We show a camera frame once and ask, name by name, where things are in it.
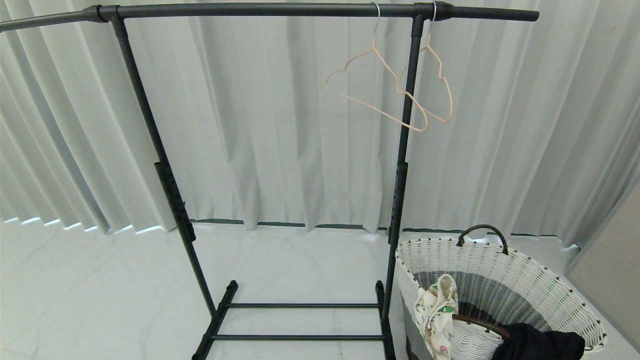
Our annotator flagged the pink clothes hanger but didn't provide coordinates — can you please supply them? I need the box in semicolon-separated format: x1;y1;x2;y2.
325;4;429;133
398;2;454;124

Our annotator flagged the cream printed garment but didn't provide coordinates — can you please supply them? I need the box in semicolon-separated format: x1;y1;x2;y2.
414;273;459;360

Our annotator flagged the black t-shirt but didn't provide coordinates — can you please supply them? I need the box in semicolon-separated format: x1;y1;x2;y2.
491;323;586;360

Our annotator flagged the black clothes rack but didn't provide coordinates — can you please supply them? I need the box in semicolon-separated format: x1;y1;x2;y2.
0;1;540;360

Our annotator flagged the white laundry basket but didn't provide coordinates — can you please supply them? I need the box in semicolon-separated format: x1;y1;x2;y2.
395;224;608;360

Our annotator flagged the white curtain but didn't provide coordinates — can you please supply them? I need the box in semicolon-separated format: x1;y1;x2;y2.
0;0;640;249

